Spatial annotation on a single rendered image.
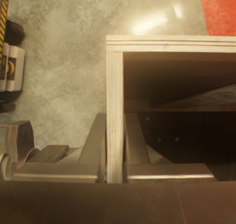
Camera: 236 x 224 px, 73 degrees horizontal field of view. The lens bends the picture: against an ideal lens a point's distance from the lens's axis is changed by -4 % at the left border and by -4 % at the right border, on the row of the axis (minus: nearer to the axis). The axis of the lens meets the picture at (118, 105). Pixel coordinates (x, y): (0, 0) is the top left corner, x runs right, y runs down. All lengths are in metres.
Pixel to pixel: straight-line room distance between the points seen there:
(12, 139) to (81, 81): 0.81
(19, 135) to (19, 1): 1.12
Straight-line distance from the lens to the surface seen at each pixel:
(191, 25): 1.22
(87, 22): 1.16
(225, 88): 0.29
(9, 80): 1.14
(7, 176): 0.36
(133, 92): 0.89
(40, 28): 1.24
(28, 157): 0.35
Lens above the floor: 1.07
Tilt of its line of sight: 83 degrees down
